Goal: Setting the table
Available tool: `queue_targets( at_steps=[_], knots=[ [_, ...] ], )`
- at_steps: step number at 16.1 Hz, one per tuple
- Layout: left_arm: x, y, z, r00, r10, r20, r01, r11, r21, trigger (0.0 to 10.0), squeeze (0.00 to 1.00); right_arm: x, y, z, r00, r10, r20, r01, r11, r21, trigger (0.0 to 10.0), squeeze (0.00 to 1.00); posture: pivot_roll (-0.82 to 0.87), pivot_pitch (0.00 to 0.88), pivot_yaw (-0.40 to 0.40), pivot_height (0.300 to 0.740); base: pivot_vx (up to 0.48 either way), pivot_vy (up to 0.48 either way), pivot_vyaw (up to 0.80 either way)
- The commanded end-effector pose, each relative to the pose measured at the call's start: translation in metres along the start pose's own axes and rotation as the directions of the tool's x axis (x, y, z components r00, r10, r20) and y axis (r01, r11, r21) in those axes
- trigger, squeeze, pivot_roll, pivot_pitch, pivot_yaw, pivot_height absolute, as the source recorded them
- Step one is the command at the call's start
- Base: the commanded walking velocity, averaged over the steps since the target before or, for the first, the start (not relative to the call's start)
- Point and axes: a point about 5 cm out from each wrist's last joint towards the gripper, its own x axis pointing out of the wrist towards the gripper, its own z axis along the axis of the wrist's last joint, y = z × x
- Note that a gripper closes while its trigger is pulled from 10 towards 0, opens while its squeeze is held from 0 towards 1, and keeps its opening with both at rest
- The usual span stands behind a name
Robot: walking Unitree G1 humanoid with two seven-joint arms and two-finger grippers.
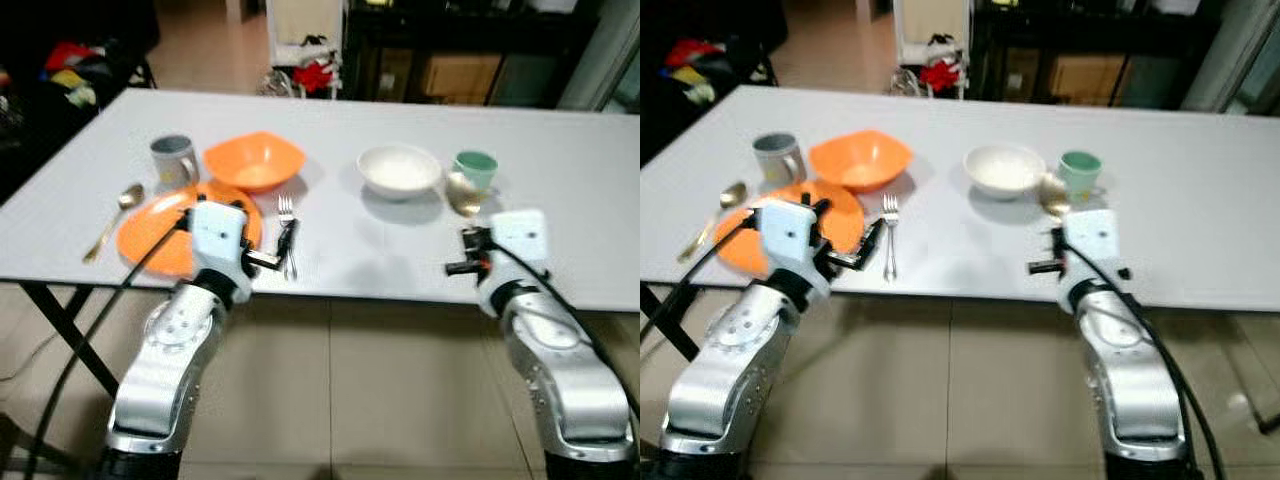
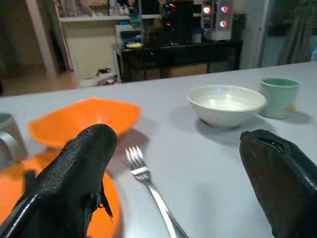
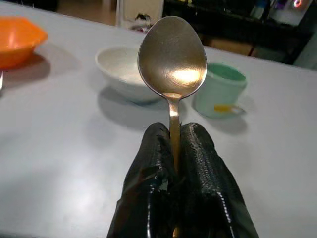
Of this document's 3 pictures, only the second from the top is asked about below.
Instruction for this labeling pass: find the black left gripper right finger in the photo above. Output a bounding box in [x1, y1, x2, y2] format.
[238, 128, 317, 238]

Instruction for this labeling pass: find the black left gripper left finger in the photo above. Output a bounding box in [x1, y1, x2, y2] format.
[0, 123, 118, 238]

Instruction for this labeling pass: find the orange plastic plate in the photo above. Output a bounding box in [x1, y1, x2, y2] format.
[0, 148, 123, 238]

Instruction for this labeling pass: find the orange plastic bowl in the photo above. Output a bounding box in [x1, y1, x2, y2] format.
[27, 97, 143, 150]

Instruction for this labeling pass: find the grey mug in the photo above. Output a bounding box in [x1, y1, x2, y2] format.
[0, 112, 28, 172]

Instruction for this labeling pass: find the silver metal fork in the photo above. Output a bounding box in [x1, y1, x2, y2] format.
[124, 144, 190, 238]

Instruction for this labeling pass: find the green ceramic mug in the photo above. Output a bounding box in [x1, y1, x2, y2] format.
[259, 77, 302, 120]

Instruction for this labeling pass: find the white ceramic bowl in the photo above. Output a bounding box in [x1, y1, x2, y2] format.
[189, 84, 268, 128]

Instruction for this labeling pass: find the white shelf rack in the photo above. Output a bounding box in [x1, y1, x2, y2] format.
[53, 0, 145, 84]

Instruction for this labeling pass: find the glass door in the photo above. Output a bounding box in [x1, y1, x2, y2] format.
[269, 0, 317, 66]

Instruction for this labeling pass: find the white computer tower with lights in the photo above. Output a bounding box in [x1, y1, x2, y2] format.
[201, 0, 234, 41]

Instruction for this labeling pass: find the black desk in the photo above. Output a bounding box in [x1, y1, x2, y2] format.
[116, 39, 244, 84]

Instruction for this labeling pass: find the black computer tower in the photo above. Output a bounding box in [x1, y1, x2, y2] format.
[170, 0, 194, 43]

